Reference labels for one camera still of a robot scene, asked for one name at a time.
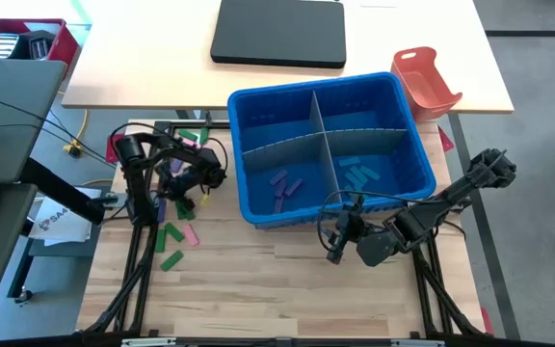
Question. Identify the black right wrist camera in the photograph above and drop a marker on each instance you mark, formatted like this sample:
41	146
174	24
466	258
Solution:
352	219

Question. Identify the large blue plastic bin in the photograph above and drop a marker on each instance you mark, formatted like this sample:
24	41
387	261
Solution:
268	120

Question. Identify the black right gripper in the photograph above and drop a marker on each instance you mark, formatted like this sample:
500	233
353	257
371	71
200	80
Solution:
376	248

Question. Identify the cyan wooden block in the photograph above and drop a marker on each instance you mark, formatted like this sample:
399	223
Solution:
350	192
370	172
353	183
349	161
358	174

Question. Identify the pink wooden block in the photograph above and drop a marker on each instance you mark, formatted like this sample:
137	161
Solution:
192	142
191	234

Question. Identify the silver toaster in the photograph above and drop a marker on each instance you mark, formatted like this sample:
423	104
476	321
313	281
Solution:
2	45

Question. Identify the black support bar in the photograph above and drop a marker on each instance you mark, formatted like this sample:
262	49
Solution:
46	183

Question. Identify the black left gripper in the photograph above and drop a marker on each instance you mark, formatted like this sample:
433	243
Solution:
186	183

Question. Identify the purple wooden block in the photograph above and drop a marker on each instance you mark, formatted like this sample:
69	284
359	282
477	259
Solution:
281	188
162	209
278	177
176	165
278	205
293	187

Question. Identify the black caster wheel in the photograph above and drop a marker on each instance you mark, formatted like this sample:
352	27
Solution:
23	296

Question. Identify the orange plastic basket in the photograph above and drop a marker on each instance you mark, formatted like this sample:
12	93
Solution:
422	91

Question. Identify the red floor marker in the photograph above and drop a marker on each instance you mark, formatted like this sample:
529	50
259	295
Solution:
445	142
110	149
486	320

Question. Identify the black cart leg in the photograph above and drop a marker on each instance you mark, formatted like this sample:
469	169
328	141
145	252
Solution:
19	270

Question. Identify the silver frame bracket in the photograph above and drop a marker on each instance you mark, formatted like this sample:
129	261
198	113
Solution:
147	342
417	343

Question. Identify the long grey slotted divider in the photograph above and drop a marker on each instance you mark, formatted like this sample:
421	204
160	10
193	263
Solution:
282	152

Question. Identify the grey equipment cart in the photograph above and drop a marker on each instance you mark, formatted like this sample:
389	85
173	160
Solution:
12	96

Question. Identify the red plastic crate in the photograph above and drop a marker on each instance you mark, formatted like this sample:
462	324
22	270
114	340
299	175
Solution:
68	45

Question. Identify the black toaster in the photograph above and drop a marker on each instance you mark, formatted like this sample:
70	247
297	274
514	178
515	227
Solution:
39	45

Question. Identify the light wooden side table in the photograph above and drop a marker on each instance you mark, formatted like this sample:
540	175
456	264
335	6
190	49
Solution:
128	58

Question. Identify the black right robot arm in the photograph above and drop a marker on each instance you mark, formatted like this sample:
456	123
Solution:
460	188

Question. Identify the white printed paper sheet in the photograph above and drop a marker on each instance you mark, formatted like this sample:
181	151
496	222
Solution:
58	224

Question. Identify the green wooden block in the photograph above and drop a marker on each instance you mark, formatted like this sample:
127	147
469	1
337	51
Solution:
181	210
174	232
190	215
187	135
160	241
203	135
172	260

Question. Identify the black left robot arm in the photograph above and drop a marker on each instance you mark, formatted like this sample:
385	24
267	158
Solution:
133	149

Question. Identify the black foam pad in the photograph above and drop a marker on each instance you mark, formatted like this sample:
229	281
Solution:
277	34

